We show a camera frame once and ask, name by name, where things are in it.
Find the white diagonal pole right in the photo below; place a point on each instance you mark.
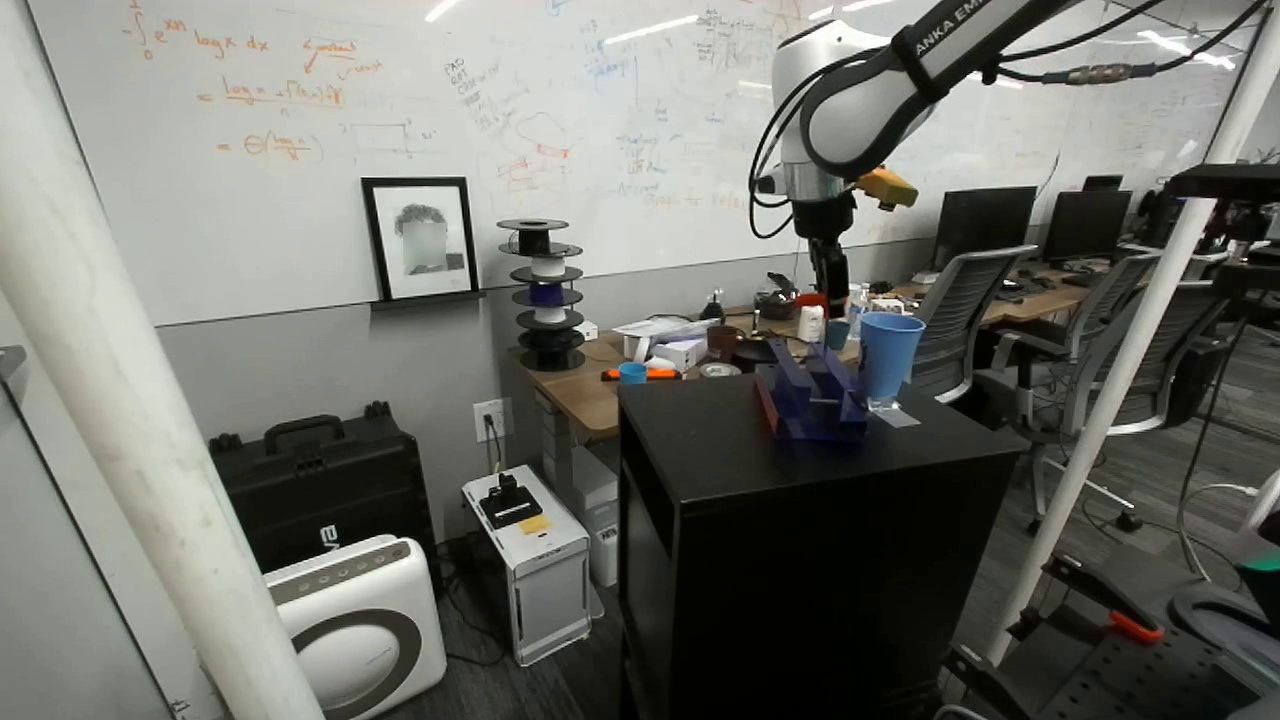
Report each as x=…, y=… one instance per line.
x=1258, y=73

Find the white diagonal pole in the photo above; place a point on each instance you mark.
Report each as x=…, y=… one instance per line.
x=1258, y=73
x=86, y=322

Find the blue plastic cup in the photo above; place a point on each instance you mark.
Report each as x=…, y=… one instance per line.
x=888, y=353

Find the stack of filament spools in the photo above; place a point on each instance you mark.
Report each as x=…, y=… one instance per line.
x=547, y=295

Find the wall power outlet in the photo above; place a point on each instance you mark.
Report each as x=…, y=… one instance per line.
x=490, y=416

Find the black hard case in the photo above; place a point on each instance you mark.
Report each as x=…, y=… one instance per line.
x=325, y=483

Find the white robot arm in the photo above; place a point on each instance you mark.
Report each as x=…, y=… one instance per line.
x=843, y=108

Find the framed portrait photo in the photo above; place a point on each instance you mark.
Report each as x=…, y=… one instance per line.
x=421, y=239

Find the white air purifier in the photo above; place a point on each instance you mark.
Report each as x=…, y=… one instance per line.
x=364, y=625

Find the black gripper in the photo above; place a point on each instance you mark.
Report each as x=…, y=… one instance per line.
x=821, y=225

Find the orange handled tool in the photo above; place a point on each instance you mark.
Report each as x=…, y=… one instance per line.
x=1125, y=617

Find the wooden desk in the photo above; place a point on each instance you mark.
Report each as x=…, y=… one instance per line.
x=586, y=398

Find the black monitor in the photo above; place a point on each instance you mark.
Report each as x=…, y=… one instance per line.
x=1085, y=225

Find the blue block object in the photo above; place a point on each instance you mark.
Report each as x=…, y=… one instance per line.
x=813, y=398

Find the black cabinet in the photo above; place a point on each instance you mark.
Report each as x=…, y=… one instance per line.
x=793, y=581

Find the white box device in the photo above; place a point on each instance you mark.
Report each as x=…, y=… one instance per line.
x=547, y=560

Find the yellow wrist camera box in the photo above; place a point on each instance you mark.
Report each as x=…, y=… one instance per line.
x=888, y=189

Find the white diagonal pole left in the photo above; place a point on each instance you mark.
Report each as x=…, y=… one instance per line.
x=86, y=322

